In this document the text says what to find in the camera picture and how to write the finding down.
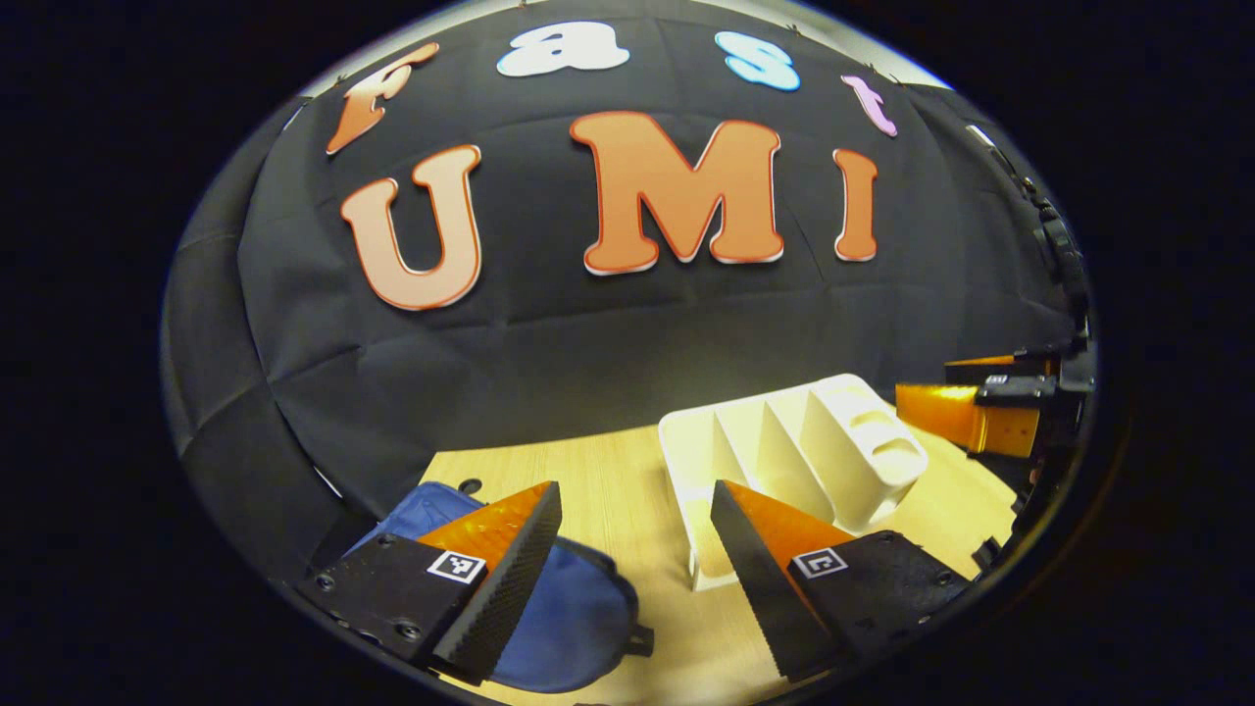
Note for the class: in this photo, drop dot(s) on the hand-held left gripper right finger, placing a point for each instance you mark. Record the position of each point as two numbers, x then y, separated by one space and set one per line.
765 588

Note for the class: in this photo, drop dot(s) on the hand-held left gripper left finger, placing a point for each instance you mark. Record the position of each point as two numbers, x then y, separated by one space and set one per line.
510 598

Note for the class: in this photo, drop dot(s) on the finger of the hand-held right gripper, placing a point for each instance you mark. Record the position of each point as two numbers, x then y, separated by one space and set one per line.
1015 390
1029 365

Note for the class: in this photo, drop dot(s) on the blue schoolbag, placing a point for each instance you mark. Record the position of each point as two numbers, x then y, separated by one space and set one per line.
578 628

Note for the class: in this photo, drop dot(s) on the cream plastic bookshelf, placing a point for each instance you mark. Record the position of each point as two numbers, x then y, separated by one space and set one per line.
843 441

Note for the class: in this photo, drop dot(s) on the black backdrop cloth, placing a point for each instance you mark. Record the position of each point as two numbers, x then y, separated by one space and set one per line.
588 363

